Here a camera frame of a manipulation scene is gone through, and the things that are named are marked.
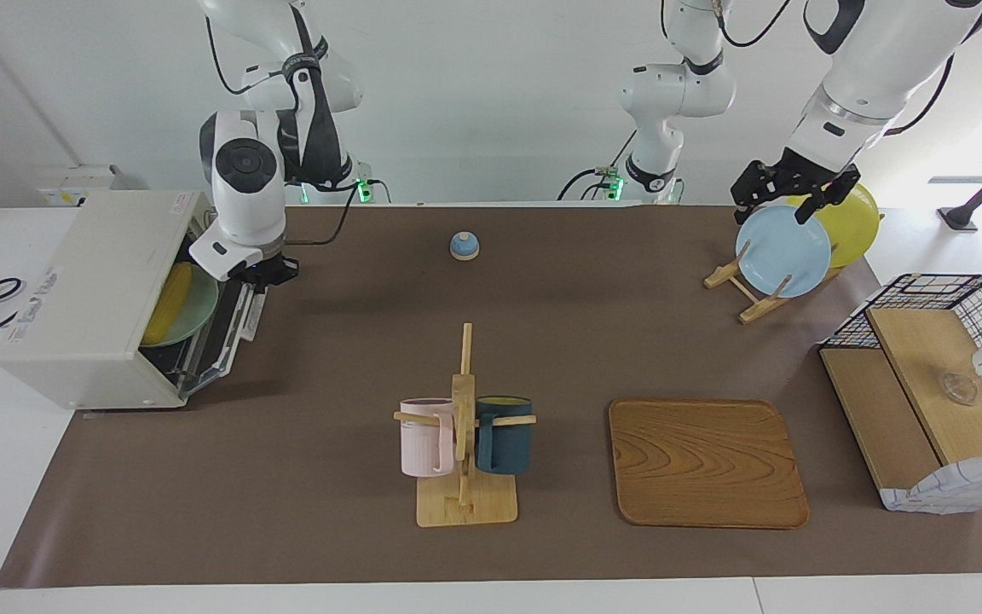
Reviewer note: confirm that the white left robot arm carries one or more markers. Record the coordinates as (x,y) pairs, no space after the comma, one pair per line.
(875,77)

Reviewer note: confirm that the oven door with window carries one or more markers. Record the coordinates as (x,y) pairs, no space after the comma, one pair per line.
(231,341)

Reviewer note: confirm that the wooden plate rack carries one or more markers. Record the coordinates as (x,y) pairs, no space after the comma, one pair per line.
(751,307)

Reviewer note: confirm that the wooden mug rack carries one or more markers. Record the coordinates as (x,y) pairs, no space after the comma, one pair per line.
(463,401)

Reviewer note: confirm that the brown wooden tray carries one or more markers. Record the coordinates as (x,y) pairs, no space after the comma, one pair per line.
(704,465)

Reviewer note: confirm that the light blue plate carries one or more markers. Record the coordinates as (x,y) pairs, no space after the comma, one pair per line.
(785,256)

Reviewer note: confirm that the white toaster oven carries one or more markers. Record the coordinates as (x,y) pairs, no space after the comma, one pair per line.
(90,298)

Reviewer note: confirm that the small blue bell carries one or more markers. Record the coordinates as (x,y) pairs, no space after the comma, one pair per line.
(464,247)

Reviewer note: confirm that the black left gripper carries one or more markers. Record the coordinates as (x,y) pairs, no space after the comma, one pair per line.
(789,177)

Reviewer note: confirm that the dark blue mug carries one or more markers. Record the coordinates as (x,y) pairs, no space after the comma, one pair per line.
(508,443)

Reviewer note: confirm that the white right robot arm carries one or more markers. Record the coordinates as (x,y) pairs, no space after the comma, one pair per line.
(244,196)

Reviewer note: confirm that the pink mug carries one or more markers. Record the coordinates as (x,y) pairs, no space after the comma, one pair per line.
(423,443)

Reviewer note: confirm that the yellow plate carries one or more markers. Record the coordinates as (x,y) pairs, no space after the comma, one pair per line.
(853,226)

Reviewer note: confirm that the white power strip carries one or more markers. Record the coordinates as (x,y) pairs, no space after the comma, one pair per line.
(65,194)

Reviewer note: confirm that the yellow corn cob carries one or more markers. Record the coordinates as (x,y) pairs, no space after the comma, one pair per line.
(169,303)

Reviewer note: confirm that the wooden step shelf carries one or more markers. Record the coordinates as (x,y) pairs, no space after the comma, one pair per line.
(917,350)

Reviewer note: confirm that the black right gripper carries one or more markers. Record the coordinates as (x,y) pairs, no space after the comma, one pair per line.
(274,273)

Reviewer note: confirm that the wooden shelf box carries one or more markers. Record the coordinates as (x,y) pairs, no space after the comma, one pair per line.
(960,490)

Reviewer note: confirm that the pale green plate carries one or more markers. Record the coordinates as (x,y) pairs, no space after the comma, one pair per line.
(201,311)

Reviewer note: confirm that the brown table mat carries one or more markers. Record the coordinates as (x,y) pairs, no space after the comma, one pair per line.
(329,512)

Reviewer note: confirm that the small clear glass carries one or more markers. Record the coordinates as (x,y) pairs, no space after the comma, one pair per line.
(958,389)

